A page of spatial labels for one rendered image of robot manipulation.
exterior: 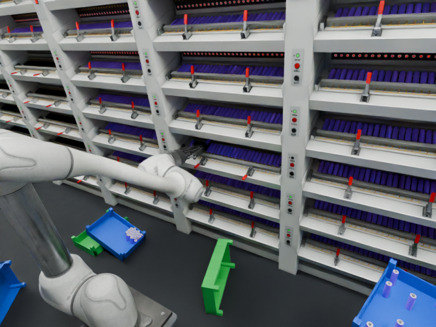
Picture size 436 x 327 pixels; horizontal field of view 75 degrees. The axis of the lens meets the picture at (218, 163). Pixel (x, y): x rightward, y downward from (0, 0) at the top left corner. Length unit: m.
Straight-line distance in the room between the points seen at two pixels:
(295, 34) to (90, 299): 1.11
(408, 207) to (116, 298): 1.10
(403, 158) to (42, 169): 1.12
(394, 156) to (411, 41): 0.38
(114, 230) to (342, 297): 1.37
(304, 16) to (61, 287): 1.23
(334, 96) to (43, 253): 1.12
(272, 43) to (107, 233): 1.48
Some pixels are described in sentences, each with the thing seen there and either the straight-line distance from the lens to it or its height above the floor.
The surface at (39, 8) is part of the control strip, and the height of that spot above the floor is 1.33.
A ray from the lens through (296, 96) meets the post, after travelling 1.12.
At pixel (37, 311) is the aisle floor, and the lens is 1.89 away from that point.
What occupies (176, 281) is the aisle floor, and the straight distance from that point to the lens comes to 1.69.
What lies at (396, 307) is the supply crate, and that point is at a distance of 1.17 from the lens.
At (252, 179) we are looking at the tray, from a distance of 1.37.
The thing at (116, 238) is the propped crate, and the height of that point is 0.05.
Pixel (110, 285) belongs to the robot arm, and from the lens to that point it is 1.13.
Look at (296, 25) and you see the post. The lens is 1.07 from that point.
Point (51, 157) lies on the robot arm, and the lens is 0.85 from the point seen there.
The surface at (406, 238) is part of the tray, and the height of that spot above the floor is 0.39.
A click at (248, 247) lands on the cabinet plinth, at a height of 0.03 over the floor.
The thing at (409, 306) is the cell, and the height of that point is 0.42.
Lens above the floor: 1.31
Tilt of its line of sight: 30 degrees down
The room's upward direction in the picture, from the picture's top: 6 degrees counter-clockwise
